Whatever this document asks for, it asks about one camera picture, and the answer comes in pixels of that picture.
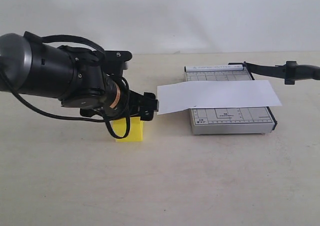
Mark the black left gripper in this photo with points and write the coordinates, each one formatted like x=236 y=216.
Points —
x=136 y=103

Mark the white paper strip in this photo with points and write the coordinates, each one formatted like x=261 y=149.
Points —
x=215 y=94

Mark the yellow foam block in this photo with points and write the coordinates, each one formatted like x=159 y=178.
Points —
x=136 y=129

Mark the black cutter blade arm handle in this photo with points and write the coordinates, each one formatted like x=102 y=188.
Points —
x=291 y=71

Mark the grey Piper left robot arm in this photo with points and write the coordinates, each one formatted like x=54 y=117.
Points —
x=77 y=72

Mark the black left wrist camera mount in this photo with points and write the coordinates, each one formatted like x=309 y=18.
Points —
x=116 y=62

